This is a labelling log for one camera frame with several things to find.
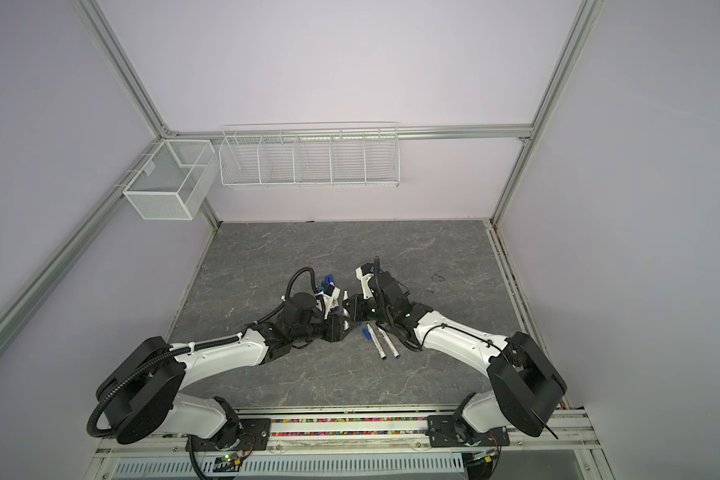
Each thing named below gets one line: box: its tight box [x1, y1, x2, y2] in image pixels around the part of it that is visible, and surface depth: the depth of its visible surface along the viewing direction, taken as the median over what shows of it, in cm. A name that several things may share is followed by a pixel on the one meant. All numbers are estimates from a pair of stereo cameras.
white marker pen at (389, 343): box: [377, 327, 401, 359], surface depth 89 cm
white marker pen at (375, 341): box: [366, 322, 387, 360], surface depth 90 cm
